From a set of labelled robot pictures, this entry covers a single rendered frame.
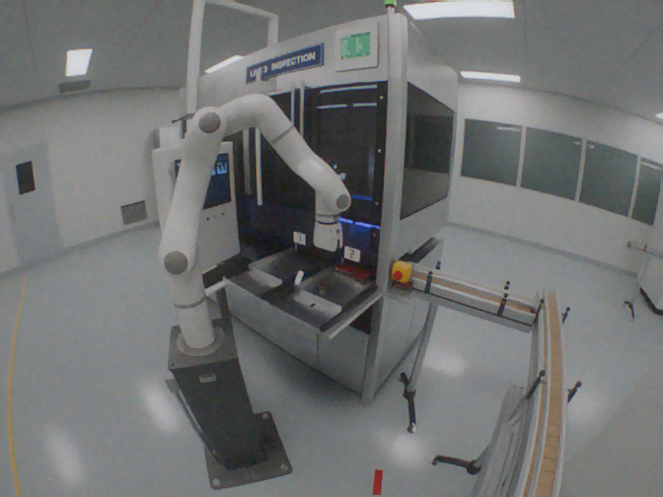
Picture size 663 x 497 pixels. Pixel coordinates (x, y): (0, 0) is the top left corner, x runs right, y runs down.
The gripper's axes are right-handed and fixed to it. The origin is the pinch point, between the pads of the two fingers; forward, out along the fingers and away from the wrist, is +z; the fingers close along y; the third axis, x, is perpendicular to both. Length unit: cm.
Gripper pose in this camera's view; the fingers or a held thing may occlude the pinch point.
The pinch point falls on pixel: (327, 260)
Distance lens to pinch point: 102.8
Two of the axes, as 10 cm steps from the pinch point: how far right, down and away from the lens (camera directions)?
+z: -0.2, 9.3, 3.7
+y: -7.9, -2.4, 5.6
